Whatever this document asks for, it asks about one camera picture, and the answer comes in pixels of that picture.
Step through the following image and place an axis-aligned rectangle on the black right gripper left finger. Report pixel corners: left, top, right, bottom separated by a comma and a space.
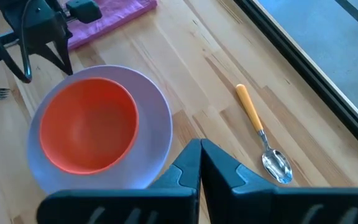
37, 138, 203, 224

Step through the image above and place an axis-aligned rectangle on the red plastic bowl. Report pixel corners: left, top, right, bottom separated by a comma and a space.
39, 77, 140, 175

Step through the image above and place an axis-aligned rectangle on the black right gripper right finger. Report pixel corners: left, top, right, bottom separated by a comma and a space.
201, 138, 358, 224

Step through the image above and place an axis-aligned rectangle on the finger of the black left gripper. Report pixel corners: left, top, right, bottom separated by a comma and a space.
35, 39, 74, 76
0, 4, 33, 84

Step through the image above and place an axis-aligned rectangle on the black table edge rail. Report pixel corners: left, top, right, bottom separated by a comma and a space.
233, 0, 358, 161

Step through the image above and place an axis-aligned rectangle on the lavender plate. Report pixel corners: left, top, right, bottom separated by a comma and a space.
26, 64, 173, 194

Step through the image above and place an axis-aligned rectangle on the spoon with orange handle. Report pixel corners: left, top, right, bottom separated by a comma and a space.
235, 83, 293, 185

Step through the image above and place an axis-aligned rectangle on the pink cloth napkin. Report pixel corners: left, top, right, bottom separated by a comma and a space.
59, 0, 158, 51

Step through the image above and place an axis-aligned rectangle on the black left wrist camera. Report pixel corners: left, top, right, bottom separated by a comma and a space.
65, 0, 103, 24

